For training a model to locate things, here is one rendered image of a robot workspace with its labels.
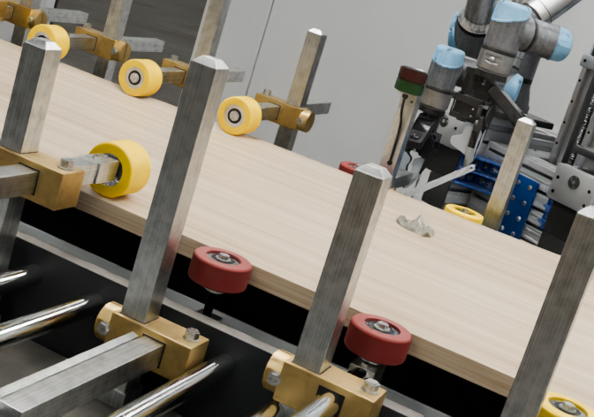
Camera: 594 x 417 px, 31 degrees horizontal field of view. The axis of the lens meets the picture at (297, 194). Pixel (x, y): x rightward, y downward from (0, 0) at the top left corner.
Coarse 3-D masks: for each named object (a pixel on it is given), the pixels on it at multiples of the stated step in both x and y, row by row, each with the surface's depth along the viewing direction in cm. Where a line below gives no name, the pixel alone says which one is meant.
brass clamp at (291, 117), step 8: (256, 96) 240; (264, 96) 239; (272, 96) 241; (280, 104) 238; (288, 104) 237; (280, 112) 238; (288, 112) 237; (296, 112) 236; (304, 112) 237; (312, 112) 238; (272, 120) 239; (280, 120) 238; (288, 120) 237; (296, 120) 236; (304, 120) 236; (312, 120) 239; (296, 128) 237; (304, 128) 237
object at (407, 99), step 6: (408, 66) 224; (426, 72) 223; (420, 84) 221; (402, 96) 223; (408, 96) 227; (414, 96) 226; (402, 102) 224; (408, 102) 227; (414, 102) 226; (402, 108) 224; (396, 138) 228; (396, 144) 229; (390, 156) 229; (390, 162) 229
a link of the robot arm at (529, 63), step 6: (528, 54) 296; (522, 60) 296; (528, 60) 296; (534, 60) 297; (522, 66) 297; (528, 66) 297; (534, 66) 298; (522, 72) 297; (528, 72) 298; (534, 72) 300; (528, 78) 298
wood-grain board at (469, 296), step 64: (0, 64) 220; (64, 64) 241; (0, 128) 171; (64, 128) 184; (128, 128) 199; (256, 192) 181; (320, 192) 196; (256, 256) 146; (320, 256) 156; (384, 256) 166; (448, 256) 178; (512, 256) 192; (448, 320) 145; (512, 320) 154; (576, 320) 164; (576, 384) 135
